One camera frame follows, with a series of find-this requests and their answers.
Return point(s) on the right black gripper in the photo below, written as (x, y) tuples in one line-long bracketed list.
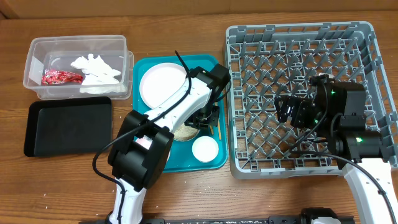
[(298, 120)]

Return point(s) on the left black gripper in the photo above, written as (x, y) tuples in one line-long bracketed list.
[(213, 119)]

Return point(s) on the white paper cup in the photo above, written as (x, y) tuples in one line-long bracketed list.
[(185, 133)]

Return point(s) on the small white bowl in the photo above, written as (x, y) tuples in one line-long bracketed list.
[(205, 149)]

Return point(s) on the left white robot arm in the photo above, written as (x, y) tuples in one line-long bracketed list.
[(135, 160)]

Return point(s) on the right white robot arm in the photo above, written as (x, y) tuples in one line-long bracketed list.
[(336, 128)]

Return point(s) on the right wooden chopstick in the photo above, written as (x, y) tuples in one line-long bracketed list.
[(219, 130)]

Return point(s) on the teal plastic tray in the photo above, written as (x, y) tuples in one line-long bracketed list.
[(172, 113)]

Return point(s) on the large white plate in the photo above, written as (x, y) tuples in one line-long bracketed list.
[(160, 82)]

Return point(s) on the small pink plate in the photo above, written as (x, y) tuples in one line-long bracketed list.
[(144, 142)]

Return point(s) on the crumpled white tissue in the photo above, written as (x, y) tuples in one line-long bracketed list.
[(99, 76)]

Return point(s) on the black tray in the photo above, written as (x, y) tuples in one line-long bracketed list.
[(70, 126)]

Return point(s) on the clear plastic bin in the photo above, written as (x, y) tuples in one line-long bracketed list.
[(58, 53)]

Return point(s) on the red wrapper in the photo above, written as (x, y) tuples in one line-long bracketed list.
[(58, 77)]

